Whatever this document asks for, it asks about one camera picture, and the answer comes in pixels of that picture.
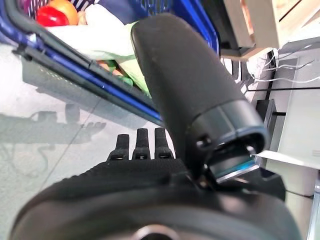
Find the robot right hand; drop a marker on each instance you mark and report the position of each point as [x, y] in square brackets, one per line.
[175, 75]

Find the napa cabbage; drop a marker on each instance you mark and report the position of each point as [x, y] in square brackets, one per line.
[100, 32]
[130, 70]

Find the blue plastic shopping basket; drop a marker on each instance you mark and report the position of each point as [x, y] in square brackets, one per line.
[195, 22]

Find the wooden display shelf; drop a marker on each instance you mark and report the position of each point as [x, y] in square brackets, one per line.
[265, 22]

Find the orange fruit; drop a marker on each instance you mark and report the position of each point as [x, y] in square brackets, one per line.
[70, 10]

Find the white desk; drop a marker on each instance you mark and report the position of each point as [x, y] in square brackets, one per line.
[300, 125]

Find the red tomato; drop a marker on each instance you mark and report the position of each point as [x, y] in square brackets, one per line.
[52, 17]

